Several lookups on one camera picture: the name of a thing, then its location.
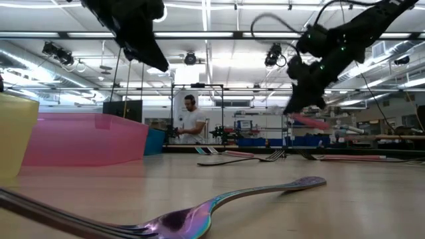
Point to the pink plastic bin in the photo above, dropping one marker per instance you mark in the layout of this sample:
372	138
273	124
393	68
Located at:
83	139

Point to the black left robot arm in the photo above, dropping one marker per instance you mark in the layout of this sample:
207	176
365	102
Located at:
126	3

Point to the long wooden workbench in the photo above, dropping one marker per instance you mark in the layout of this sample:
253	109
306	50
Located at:
398	136

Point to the wooden station table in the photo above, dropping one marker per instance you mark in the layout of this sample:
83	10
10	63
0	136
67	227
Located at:
172	145

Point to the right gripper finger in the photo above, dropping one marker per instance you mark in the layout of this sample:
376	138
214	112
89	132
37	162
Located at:
295	103
317	101

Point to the black ceiling camera cluster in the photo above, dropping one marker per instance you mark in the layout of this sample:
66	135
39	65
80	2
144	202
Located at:
63	58

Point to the yellow plastic bin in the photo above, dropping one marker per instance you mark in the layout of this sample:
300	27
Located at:
16	139

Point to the black metal fork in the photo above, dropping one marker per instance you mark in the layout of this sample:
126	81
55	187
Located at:
275	155

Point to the black beam with light strips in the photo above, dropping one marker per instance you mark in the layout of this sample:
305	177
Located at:
237	34

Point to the person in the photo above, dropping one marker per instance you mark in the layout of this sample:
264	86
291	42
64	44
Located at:
192	123

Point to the black station frame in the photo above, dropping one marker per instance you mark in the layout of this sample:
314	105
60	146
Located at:
197	85

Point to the black aluminium table frame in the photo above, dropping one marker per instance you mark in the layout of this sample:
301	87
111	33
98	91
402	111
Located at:
186	149

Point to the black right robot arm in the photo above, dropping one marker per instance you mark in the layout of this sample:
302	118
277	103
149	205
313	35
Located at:
365	26

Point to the blue plastic bin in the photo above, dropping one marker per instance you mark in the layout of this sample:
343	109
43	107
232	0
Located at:
154	141

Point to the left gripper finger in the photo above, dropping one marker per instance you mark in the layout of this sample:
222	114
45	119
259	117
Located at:
152	59
130	53

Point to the black background robot arm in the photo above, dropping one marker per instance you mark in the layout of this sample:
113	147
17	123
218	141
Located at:
220	132
173	132

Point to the round black ceiling camera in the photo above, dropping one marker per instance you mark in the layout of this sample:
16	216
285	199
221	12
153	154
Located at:
190	58

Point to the black computer case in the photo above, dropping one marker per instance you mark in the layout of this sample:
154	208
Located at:
116	111

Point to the shelf with blue bins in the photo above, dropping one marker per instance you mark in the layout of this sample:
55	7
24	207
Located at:
252	142

